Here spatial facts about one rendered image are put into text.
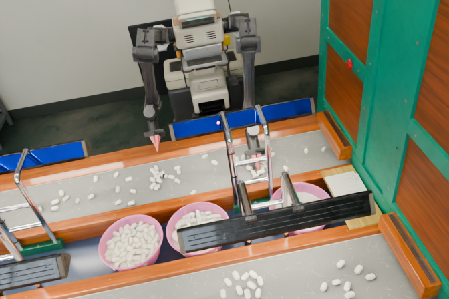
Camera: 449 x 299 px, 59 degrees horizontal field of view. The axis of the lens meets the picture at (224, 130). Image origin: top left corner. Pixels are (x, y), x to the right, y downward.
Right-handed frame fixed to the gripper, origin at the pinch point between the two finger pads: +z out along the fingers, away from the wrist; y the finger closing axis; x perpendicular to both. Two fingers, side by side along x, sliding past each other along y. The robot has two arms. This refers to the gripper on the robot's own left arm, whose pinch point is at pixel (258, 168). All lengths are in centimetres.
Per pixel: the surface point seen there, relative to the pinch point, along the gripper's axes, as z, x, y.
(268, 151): -3.3, -29.2, 2.3
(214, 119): -21.1, -26.4, -16.4
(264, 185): 8.5, -7.9, 0.2
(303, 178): 9.0, -8.1, 18.3
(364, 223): 31, -29, 33
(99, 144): -60, 151, -116
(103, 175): -12, 12, -77
